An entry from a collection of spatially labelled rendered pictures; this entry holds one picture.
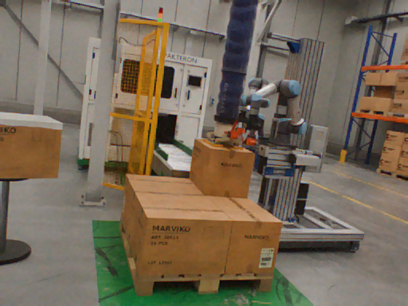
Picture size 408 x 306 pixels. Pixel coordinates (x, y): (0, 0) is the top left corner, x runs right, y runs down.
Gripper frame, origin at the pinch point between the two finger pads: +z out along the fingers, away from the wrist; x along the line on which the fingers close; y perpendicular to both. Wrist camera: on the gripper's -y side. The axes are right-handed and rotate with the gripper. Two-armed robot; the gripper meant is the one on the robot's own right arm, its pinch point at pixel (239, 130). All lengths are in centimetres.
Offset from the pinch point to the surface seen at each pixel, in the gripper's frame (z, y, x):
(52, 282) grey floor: 108, 105, -157
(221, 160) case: 23, 61, -36
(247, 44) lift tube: -77, 41, -22
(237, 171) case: 31, 61, -20
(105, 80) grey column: -29, -72, -132
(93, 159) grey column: 57, -72, -136
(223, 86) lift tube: -39, 35, -35
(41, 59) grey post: -49, -279, -223
